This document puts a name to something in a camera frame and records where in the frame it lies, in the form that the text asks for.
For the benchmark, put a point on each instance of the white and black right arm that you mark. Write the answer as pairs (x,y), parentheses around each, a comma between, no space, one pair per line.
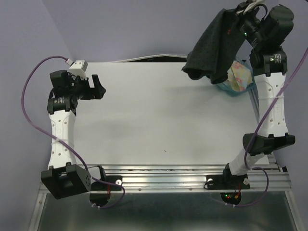
(269,64)

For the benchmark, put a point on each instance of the pastel floral skirt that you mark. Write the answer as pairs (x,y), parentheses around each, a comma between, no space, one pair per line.
(237,74)

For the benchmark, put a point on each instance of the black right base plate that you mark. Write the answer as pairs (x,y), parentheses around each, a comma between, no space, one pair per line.
(219,182)

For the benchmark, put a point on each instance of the teal plastic basket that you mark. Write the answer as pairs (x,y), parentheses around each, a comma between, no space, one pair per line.
(237,84)

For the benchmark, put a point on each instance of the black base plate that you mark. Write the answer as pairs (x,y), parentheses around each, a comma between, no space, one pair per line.
(219,182)
(96,186)

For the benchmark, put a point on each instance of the metal lower shelf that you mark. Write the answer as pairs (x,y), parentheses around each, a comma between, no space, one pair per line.
(164,212)

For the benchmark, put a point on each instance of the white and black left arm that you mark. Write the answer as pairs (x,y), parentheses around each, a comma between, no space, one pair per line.
(64,177)

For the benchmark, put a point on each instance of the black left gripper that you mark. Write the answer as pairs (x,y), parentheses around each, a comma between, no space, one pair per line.
(96,93)

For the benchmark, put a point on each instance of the dark dotted skirt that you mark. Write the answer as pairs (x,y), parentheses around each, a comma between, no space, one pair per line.
(216,49)

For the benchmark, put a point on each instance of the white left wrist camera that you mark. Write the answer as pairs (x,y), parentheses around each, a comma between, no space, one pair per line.
(78,69)

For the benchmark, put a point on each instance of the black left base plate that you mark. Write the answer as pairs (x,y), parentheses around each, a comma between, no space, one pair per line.
(96,186)

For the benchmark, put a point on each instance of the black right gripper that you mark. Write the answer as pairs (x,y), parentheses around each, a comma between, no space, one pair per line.
(243,15)

